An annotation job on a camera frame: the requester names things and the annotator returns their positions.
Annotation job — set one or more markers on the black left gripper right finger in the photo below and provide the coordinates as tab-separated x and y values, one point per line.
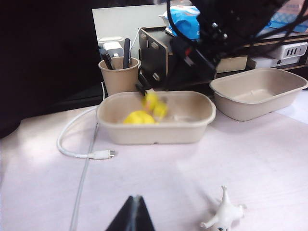
144	220

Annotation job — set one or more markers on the white multi-port power strip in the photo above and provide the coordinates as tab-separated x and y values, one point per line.
294	50

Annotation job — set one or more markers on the beige paper cup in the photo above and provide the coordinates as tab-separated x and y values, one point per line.
119	80

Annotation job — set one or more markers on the beige paper box with stain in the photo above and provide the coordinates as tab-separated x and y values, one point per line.
156	134

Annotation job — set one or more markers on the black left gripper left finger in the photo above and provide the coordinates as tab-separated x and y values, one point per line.
121	220

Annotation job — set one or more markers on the black pen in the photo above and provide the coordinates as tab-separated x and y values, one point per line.
126	53

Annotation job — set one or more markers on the blue wet wipes pack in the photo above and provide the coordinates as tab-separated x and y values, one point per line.
183	19

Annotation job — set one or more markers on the black computer monitor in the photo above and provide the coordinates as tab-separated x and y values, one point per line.
48	60

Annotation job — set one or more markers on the black wooden desk shelf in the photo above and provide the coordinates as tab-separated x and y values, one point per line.
154	60

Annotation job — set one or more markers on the yellow duck doll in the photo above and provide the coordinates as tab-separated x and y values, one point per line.
138	118

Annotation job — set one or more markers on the flat white box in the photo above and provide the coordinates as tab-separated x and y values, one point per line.
272	62

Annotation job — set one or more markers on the white cat doll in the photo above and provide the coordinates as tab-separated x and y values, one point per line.
227	209

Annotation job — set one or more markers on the yellow black-eared mouse doll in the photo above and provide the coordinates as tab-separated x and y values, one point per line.
151	99

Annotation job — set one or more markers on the white desk partition panel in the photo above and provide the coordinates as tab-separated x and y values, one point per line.
115	21

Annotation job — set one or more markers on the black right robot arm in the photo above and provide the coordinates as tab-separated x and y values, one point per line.
240	14

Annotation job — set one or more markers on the white plug charger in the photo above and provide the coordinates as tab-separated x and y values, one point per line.
111	48

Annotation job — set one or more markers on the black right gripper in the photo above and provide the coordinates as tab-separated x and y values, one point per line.
202	55

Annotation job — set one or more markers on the small beige cardboard box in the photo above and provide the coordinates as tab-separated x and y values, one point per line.
232	64

